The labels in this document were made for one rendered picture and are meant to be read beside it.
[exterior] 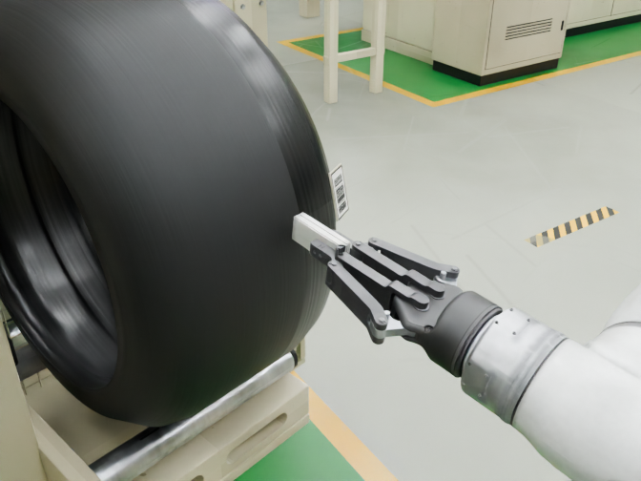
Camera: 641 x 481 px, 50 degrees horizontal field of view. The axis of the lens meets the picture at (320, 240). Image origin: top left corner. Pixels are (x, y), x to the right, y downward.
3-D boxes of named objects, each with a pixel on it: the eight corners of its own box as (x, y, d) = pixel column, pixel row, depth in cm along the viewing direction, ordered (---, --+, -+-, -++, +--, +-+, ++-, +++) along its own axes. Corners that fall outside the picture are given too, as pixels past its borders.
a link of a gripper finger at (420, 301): (424, 329, 65) (416, 336, 64) (337, 273, 71) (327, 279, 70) (433, 298, 63) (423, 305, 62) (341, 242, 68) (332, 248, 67)
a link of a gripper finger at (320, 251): (351, 273, 69) (331, 284, 67) (316, 249, 71) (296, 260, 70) (353, 261, 68) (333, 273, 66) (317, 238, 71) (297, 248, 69)
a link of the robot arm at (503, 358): (528, 371, 53) (465, 330, 56) (499, 446, 58) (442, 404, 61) (581, 319, 58) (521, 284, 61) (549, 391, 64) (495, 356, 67)
